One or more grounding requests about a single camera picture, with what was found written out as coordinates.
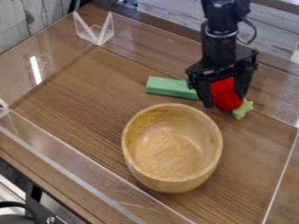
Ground black cable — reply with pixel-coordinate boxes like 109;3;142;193
0;199;33;224

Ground clear acrylic tray walls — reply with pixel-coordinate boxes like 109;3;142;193
0;7;299;224

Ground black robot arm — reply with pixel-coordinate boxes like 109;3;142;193
186;0;259;109

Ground green rectangular block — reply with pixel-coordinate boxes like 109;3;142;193
146;76;199;100

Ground red plush strawberry toy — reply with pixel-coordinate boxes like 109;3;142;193
210;78;254;120

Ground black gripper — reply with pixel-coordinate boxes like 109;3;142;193
186;22;259;109

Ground wooden bowl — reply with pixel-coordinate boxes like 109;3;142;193
121;103;223;193

